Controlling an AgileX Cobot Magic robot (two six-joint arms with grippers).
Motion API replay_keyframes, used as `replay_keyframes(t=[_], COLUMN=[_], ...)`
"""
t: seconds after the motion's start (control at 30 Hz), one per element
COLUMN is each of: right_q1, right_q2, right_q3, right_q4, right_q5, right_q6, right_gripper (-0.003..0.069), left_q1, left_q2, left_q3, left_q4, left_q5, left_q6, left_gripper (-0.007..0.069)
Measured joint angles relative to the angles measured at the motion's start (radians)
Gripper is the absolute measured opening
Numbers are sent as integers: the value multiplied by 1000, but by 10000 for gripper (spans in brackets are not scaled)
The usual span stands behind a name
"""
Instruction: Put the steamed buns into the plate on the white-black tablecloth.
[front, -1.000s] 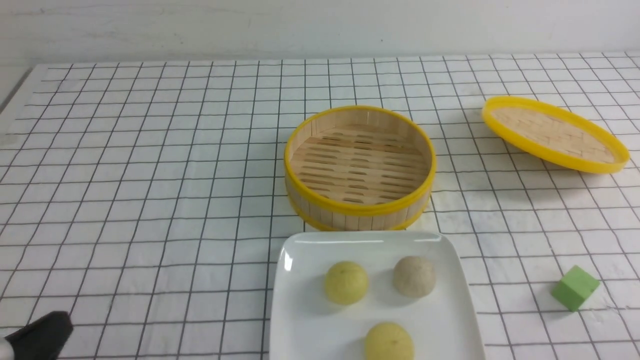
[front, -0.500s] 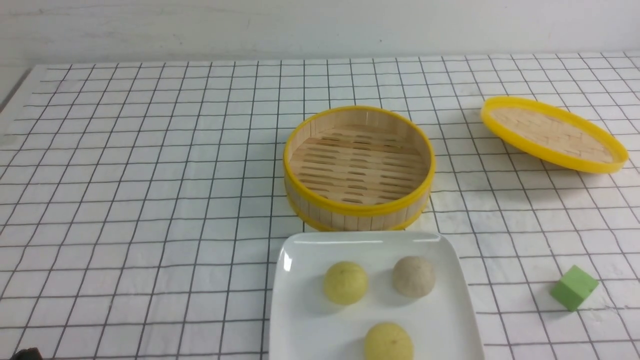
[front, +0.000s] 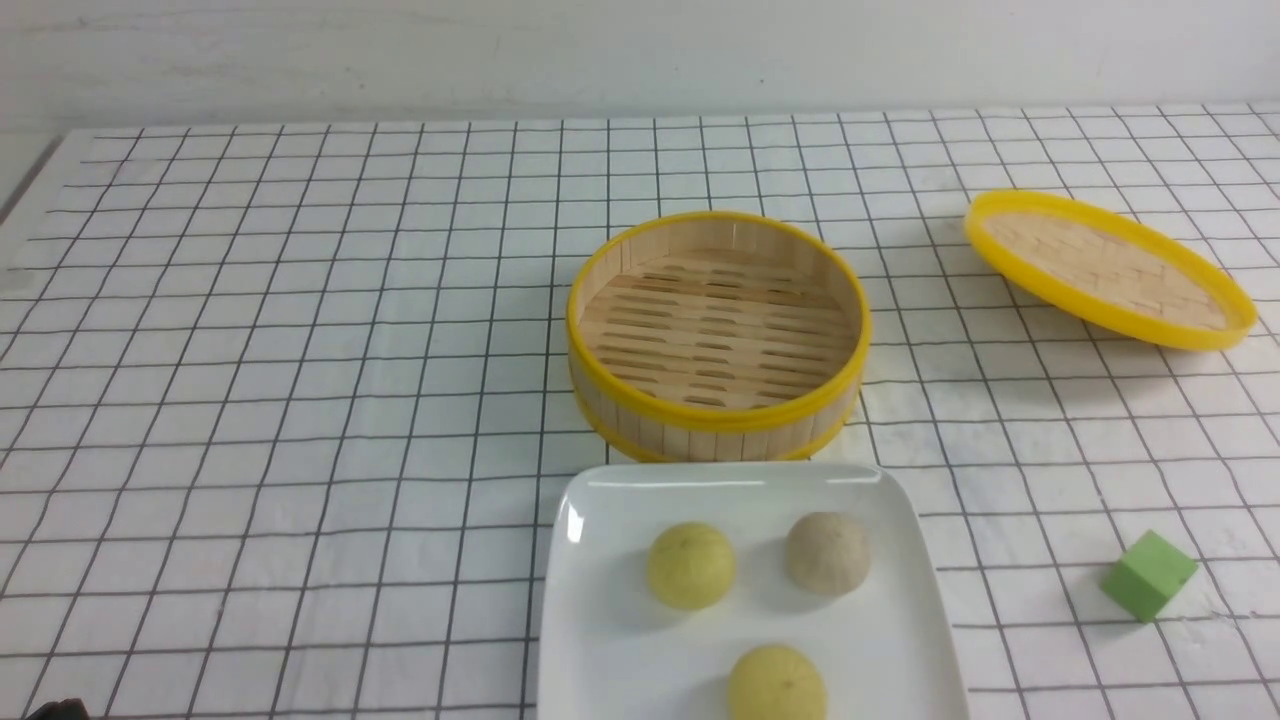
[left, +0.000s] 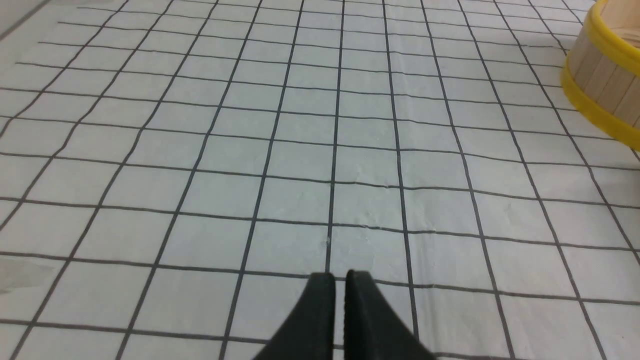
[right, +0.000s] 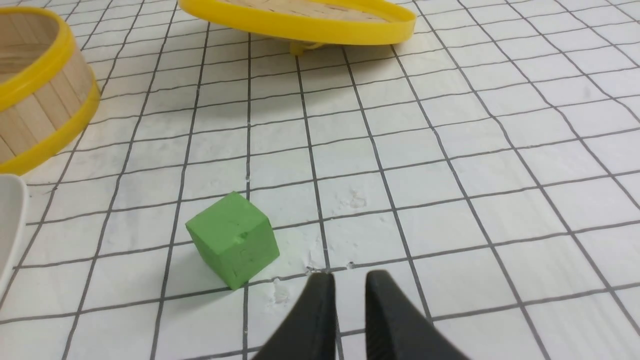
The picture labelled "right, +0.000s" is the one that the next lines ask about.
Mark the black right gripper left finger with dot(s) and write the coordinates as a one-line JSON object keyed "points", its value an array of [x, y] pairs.
{"points": [[309, 330]]}

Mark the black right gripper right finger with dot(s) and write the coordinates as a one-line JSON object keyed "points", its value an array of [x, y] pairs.
{"points": [[395, 329]]}

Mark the white square plate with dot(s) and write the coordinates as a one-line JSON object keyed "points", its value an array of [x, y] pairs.
{"points": [[14, 199]]}

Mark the green foam cube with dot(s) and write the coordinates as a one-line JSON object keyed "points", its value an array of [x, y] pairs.
{"points": [[234, 238]]}

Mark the white grid tablecloth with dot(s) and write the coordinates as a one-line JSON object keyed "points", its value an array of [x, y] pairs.
{"points": [[490, 164]]}

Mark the yellow-rimmed bamboo steamer lid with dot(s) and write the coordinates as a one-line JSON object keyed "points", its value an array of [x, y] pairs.
{"points": [[310, 24]]}

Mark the yellow-rimmed bamboo steamer basket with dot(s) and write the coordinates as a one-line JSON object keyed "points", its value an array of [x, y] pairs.
{"points": [[48, 91]]}

